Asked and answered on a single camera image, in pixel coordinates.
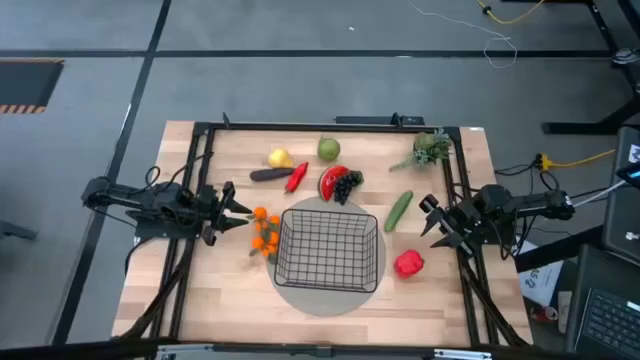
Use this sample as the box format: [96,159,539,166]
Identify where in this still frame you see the grey chair leg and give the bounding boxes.
[0,219,39,241]

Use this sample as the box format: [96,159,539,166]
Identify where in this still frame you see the green apple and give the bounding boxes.
[317,136,342,162]

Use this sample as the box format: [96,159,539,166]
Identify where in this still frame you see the purple eggplant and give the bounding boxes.
[249,167,296,183]

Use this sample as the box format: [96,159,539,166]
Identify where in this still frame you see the thin white floor cable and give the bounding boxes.
[408,0,519,70]

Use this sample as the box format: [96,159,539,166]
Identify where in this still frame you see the silver aluminium extrusion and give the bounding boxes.
[432,348,494,360]
[154,342,216,360]

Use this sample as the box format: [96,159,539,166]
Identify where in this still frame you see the black floor mat orange stripes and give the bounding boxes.
[0,58,65,115]

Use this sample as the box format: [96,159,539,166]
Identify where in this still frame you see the round grey mat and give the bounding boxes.
[266,195,388,318]

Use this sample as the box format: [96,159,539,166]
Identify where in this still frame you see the dark grape bunch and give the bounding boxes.
[333,170,365,206]

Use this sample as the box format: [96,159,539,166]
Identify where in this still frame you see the red bell pepper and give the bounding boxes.
[393,249,426,280]

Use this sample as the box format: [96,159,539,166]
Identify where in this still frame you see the green succulent plant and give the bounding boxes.
[388,128,454,173]

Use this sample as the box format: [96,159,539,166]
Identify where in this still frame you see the black laptop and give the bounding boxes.
[574,287,640,359]

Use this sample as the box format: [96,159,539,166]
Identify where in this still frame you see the black wire basket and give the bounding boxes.
[273,208,380,294]

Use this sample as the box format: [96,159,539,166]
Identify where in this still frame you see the green cucumber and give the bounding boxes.
[383,189,415,233]

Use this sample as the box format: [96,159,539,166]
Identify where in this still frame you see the red can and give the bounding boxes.
[530,304,559,324]

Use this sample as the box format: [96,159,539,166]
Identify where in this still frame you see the yellow pear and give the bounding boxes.
[267,147,295,170]

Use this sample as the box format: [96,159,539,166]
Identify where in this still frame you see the yellow floor cable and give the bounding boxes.
[474,0,546,25]

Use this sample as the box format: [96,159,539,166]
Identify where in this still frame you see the black bar device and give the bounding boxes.
[334,112,426,127]

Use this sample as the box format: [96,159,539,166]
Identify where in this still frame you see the red chili pepper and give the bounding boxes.
[284,161,310,195]

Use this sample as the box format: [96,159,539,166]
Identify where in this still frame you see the orange tangerine bunch with leaves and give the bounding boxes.
[248,206,282,265]

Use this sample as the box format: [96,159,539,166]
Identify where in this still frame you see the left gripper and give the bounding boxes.
[197,180,253,247]

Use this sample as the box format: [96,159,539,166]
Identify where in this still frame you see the phone with blue screen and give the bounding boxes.
[615,162,640,189]

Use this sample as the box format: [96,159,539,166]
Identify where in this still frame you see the white paper sheet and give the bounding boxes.
[517,239,565,307]

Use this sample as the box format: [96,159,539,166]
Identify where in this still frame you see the black desk leg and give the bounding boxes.
[542,0,640,136]

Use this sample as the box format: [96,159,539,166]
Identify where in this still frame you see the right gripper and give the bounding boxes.
[418,193,476,257]

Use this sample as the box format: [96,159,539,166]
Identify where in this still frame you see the black aluminium table frame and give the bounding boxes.
[119,112,534,351]

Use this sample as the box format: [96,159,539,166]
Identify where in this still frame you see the black monitor back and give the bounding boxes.
[602,126,640,266]

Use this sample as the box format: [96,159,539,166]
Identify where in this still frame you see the red watermelon slice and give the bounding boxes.
[318,165,351,203]

